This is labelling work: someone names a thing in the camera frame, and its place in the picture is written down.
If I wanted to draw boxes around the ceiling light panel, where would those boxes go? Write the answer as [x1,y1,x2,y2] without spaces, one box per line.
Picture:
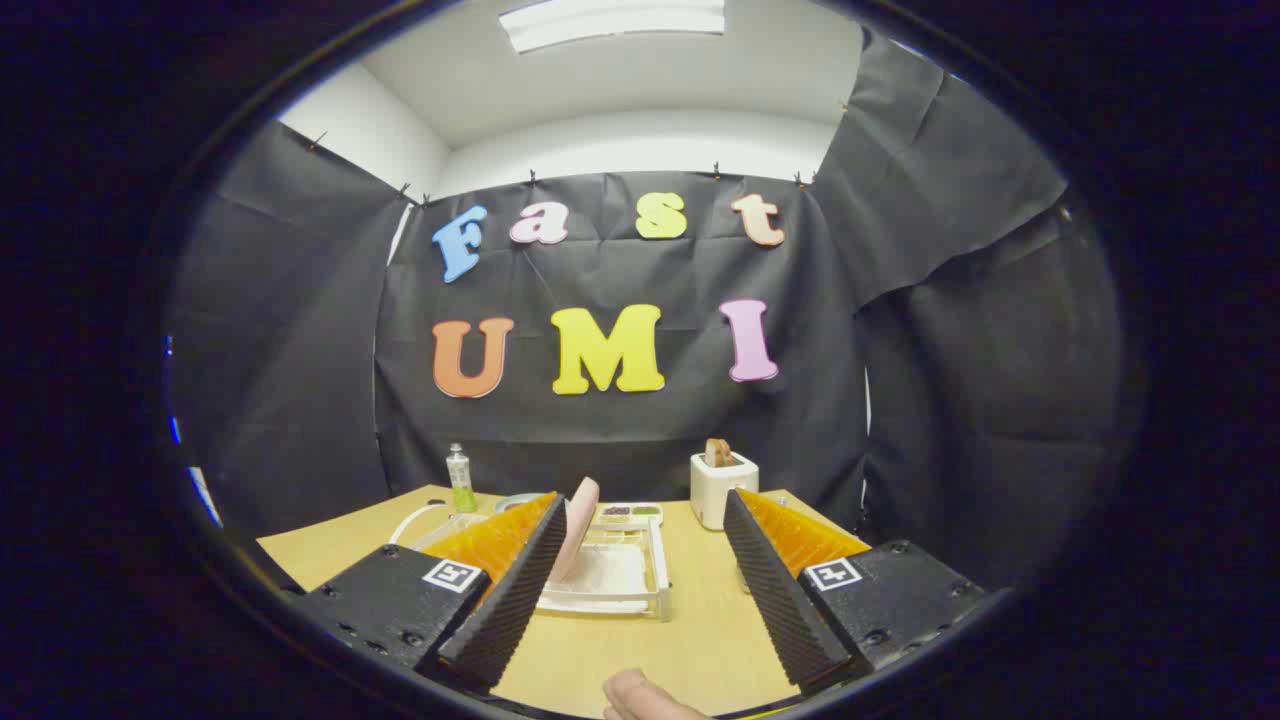
[498,0,727,54]

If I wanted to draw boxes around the white toaster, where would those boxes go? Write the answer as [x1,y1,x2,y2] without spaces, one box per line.
[690,452,760,531]

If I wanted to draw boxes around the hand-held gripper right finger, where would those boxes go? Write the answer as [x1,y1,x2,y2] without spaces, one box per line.
[722,487,986,698]

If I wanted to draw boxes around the green drink bottle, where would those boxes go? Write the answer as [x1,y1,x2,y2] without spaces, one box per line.
[446,443,478,514]

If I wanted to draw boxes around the white dish rack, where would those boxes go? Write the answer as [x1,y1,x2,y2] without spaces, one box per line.
[388,503,673,623]

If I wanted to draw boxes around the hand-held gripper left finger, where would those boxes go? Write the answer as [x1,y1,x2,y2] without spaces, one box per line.
[300,490,568,696]

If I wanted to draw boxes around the pink plate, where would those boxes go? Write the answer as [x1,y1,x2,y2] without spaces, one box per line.
[548,477,601,584]

